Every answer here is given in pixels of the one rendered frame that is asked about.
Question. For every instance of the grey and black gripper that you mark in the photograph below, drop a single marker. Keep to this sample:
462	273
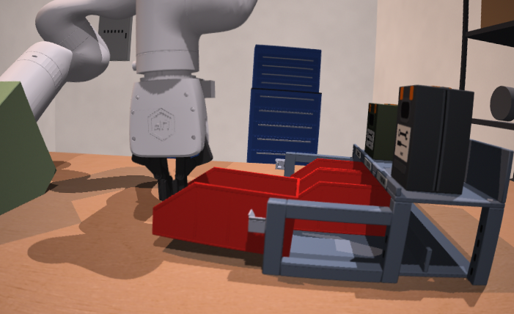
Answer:
165	122

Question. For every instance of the red open-front bin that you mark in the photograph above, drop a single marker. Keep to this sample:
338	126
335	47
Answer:
350	188
321	163
213	210

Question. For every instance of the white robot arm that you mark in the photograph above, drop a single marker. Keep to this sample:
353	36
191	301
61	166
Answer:
167	41

